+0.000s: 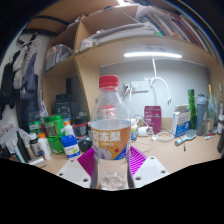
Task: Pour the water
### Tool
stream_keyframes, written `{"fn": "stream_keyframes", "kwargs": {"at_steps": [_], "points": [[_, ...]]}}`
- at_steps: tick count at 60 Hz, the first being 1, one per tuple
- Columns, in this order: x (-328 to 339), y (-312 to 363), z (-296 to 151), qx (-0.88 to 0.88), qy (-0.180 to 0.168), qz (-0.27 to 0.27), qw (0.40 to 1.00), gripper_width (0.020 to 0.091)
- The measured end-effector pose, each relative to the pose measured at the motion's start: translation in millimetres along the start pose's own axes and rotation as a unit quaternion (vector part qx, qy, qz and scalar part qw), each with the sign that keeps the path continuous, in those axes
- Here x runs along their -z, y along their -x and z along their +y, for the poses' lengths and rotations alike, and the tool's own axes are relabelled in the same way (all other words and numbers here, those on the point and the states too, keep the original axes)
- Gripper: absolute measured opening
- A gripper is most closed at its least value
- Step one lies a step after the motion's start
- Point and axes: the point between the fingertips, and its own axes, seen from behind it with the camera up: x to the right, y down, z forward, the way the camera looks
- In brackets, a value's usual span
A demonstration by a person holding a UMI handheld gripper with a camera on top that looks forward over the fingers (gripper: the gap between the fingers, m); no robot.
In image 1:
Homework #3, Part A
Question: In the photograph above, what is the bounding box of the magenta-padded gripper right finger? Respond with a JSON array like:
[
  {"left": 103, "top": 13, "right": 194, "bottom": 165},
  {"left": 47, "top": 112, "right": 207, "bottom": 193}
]
[{"left": 126, "top": 146, "right": 170, "bottom": 190}]

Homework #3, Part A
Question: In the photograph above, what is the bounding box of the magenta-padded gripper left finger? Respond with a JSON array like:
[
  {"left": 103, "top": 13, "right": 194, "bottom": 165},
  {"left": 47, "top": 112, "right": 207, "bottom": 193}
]
[{"left": 55, "top": 148, "right": 100, "bottom": 190}]

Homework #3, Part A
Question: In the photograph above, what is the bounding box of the clear bottle red cap orange label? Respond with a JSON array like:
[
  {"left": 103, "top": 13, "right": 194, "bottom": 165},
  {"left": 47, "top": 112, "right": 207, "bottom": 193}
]
[{"left": 89, "top": 74, "right": 132, "bottom": 191}]

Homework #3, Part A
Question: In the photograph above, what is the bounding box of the white bottle blue cap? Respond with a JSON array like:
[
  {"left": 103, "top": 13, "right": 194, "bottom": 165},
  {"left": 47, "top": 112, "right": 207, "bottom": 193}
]
[{"left": 60, "top": 134, "right": 81, "bottom": 160}]

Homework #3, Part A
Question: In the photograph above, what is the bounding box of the white power adapter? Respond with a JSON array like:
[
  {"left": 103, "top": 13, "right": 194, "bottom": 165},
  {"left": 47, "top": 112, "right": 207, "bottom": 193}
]
[{"left": 137, "top": 125, "right": 150, "bottom": 137}]

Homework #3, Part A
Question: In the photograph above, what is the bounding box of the small white medicine bottle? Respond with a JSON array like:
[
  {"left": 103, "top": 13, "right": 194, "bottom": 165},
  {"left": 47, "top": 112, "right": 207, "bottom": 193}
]
[{"left": 129, "top": 118, "right": 139, "bottom": 142}]

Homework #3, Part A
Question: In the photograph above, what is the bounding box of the green tub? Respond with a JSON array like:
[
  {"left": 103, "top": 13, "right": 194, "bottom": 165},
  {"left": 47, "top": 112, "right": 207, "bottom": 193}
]
[{"left": 48, "top": 135, "right": 65, "bottom": 155}]

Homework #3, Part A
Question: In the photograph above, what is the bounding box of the round white dish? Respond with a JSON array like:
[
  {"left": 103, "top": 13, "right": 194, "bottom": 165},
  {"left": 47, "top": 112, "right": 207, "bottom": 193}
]
[{"left": 155, "top": 130, "right": 175, "bottom": 142}]

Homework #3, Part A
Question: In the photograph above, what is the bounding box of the black jar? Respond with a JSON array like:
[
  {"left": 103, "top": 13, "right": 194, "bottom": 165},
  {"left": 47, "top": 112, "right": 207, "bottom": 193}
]
[{"left": 71, "top": 116, "right": 89, "bottom": 138}]

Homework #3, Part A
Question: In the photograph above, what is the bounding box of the white bottle orange cap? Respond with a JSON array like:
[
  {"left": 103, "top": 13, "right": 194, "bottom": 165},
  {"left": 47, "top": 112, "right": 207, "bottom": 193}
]
[{"left": 37, "top": 132, "right": 53, "bottom": 161}]

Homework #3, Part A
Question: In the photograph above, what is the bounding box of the magenta box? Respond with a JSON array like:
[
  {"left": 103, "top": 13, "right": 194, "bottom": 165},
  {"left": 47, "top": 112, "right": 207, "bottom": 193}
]
[{"left": 143, "top": 105, "right": 163, "bottom": 135}]

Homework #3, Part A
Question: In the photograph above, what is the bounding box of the silver can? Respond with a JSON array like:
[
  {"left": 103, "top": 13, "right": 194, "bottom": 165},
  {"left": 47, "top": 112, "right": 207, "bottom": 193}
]
[{"left": 27, "top": 155, "right": 47, "bottom": 169}]

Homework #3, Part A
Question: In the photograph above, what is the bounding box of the green canister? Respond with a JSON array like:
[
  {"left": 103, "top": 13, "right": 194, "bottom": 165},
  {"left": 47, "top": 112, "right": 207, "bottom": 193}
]
[{"left": 43, "top": 114, "right": 65, "bottom": 138}]

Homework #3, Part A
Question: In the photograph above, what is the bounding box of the white bottle dark cap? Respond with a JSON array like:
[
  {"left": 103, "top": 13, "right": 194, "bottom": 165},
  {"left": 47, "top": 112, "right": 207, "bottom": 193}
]
[{"left": 29, "top": 132, "right": 41, "bottom": 156}]

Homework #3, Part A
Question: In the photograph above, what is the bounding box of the blue hairbrush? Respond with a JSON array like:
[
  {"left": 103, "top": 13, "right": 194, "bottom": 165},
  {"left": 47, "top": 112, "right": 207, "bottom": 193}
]
[{"left": 174, "top": 129, "right": 198, "bottom": 147}]

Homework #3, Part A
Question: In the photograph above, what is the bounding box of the blue and white carton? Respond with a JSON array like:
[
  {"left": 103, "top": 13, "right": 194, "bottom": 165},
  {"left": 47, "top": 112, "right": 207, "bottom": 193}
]
[{"left": 171, "top": 104, "right": 192, "bottom": 138}]

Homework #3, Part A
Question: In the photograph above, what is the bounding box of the black electronic device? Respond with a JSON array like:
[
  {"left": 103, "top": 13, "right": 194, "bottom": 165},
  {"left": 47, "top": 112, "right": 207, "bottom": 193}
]
[{"left": 51, "top": 93, "right": 79, "bottom": 118}]

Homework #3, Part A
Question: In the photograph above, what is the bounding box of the black tube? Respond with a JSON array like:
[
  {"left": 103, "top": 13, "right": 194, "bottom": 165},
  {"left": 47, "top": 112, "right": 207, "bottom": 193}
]
[{"left": 15, "top": 130, "right": 32, "bottom": 163}]

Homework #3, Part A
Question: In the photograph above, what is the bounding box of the pale blue tube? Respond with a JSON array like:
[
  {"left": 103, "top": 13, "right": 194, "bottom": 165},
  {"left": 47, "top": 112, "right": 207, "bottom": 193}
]
[{"left": 11, "top": 138, "right": 26, "bottom": 164}]

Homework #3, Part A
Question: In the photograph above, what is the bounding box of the tall green bottle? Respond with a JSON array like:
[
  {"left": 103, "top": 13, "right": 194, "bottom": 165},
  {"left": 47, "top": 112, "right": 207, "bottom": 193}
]
[{"left": 187, "top": 88, "right": 198, "bottom": 130}]

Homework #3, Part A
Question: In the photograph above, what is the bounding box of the grey shaker bottle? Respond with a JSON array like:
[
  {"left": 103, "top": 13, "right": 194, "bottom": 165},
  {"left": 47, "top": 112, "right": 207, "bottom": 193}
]
[{"left": 195, "top": 93, "right": 210, "bottom": 137}]

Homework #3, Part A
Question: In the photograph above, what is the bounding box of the wooden shelf unit with books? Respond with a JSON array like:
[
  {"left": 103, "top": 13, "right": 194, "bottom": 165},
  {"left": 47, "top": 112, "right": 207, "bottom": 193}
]
[{"left": 24, "top": 0, "right": 224, "bottom": 131}]

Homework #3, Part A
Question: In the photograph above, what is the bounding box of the black cylinder container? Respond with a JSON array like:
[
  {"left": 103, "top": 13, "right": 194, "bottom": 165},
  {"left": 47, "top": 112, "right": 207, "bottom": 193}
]
[{"left": 216, "top": 131, "right": 224, "bottom": 154}]

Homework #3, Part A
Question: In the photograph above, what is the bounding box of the clear bottle yellow cap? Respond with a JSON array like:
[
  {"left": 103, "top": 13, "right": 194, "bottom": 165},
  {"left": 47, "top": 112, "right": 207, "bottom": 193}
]
[{"left": 207, "top": 84, "right": 219, "bottom": 134}]

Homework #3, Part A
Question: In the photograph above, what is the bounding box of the blue hanging garment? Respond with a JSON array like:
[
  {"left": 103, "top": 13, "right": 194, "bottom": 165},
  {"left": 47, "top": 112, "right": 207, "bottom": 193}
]
[{"left": 19, "top": 53, "right": 39, "bottom": 131}]

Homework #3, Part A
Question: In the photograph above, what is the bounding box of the white LED light bar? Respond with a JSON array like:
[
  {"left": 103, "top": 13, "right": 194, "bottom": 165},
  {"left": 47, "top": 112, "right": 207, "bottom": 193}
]
[{"left": 123, "top": 50, "right": 183, "bottom": 59}]

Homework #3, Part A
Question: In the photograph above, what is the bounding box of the black hanging jacket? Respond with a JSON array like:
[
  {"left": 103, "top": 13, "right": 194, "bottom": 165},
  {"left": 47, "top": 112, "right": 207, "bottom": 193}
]
[{"left": 0, "top": 51, "right": 16, "bottom": 119}]

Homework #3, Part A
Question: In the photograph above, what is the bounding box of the grey hanging garment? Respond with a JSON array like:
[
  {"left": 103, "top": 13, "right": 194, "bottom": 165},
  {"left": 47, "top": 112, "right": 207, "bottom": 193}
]
[{"left": 12, "top": 41, "right": 36, "bottom": 89}]

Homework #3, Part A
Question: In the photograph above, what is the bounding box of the white wall power socket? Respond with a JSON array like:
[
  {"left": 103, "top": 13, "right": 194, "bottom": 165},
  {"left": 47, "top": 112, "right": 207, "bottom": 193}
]
[{"left": 129, "top": 80, "right": 150, "bottom": 93}]

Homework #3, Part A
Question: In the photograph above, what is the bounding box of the white cable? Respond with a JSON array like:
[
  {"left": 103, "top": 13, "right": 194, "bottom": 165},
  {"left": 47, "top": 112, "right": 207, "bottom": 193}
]
[{"left": 146, "top": 59, "right": 173, "bottom": 104}]

